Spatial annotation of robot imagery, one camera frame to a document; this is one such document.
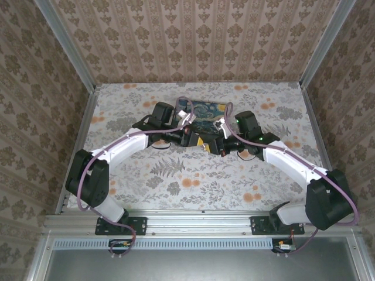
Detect black rectangular box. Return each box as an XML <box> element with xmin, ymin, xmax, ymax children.
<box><xmin>178</xmin><ymin>98</ymin><xmax>229</xmax><ymax>141</ymax></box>

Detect floral table cover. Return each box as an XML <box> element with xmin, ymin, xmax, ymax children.
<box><xmin>66</xmin><ymin>82</ymin><xmax>329</xmax><ymax>211</ymax></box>

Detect grey metal plate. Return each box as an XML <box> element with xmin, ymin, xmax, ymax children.
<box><xmin>29</xmin><ymin>237</ymin><xmax>375</xmax><ymax>281</ymax></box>

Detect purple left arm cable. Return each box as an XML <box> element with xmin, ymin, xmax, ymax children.
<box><xmin>77</xmin><ymin>96</ymin><xmax>196</xmax><ymax>258</ymax></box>

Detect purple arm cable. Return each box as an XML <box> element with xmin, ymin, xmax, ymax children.
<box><xmin>77</xmin><ymin>96</ymin><xmax>196</xmax><ymax>258</ymax></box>
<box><xmin>224</xmin><ymin>101</ymin><xmax>360</xmax><ymax>257</ymax></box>

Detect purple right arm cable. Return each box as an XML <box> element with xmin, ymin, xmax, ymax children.
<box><xmin>224</xmin><ymin>101</ymin><xmax>360</xmax><ymax>257</ymax></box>

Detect aluminium table side rail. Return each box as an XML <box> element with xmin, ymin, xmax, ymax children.
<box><xmin>301</xmin><ymin>82</ymin><xmax>338</xmax><ymax>176</ymax></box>
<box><xmin>55</xmin><ymin>86</ymin><xmax>100</xmax><ymax>216</ymax></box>

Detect aluminium mounting rail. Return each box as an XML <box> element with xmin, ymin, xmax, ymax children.
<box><xmin>43</xmin><ymin>209</ymin><xmax>363</xmax><ymax>237</ymax></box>

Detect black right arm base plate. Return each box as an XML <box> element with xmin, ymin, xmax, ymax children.
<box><xmin>250</xmin><ymin>215</ymin><xmax>305</xmax><ymax>236</ymax></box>

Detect grey slotted cable duct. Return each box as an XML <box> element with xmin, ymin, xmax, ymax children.
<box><xmin>54</xmin><ymin>237</ymin><xmax>275</xmax><ymax>251</ymax></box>

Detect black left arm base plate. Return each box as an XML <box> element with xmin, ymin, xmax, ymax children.
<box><xmin>95</xmin><ymin>215</ymin><xmax>148</xmax><ymax>237</ymax></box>

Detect aluminium frame post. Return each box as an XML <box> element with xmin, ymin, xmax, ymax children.
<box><xmin>299</xmin><ymin>0</ymin><xmax>357</xmax><ymax>88</ymax></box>
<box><xmin>32</xmin><ymin>0</ymin><xmax>98</xmax><ymax>92</ymax></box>

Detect black cable connector board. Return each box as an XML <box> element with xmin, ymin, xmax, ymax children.
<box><xmin>271</xmin><ymin>238</ymin><xmax>297</xmax><ymax>254</ymax></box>
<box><xmin>108</xmin><ymin>238</ymin><xmax>133</xmax><ymax>255</ymax></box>

